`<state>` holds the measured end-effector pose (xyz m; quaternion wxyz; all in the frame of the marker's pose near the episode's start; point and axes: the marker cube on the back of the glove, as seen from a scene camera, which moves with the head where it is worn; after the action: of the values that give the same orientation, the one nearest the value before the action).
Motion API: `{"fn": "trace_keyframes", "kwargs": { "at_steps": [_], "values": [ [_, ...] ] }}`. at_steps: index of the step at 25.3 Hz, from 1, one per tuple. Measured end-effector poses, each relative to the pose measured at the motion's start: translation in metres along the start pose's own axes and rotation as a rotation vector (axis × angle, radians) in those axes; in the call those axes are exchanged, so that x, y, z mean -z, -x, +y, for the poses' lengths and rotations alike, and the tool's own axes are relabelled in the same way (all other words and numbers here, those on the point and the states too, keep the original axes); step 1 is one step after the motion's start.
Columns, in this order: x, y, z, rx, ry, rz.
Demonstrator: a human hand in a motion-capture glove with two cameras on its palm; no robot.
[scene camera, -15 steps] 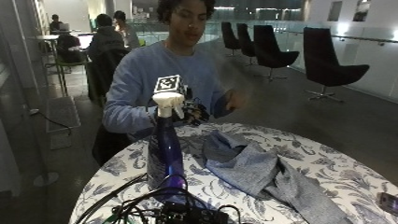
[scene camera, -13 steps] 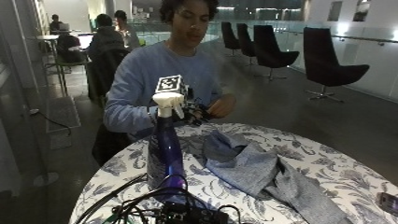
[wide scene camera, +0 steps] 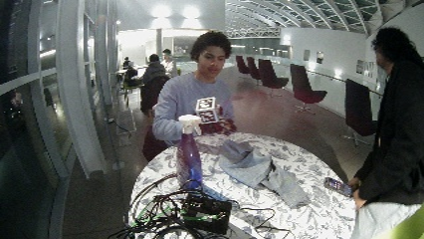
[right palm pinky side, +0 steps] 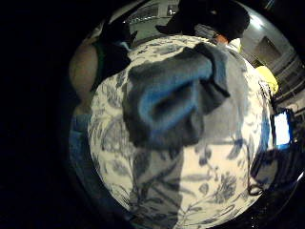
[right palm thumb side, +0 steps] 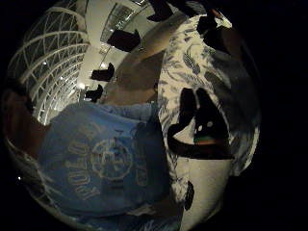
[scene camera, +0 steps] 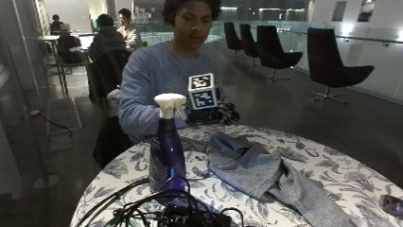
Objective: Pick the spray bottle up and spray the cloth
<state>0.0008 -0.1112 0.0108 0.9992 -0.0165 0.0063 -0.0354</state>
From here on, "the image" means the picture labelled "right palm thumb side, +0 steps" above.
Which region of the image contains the blue floral tablecloth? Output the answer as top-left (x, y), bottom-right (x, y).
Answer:
top-left (156, 14), bottom-right (262, 210)

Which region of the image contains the black chair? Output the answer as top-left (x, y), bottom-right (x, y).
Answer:
top-left (85, 84), bottom-right (105, 104)
top-left (90, 62), bottom-right (116, 83)
top-left (146, 0), bottom-right (175, 23)
top-left (106, 29), bottom-right (142, 53)

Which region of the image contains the brown table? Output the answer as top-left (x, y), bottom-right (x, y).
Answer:
top-left (100, 13), bottom-right (189, 107)

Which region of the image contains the the person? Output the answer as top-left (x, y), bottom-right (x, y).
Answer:
top-left (2, 80), bottom-right (185, 231)

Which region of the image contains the white lattice window wall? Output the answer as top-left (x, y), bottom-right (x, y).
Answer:
top-left (7, 5), bottom-right (90, 126)

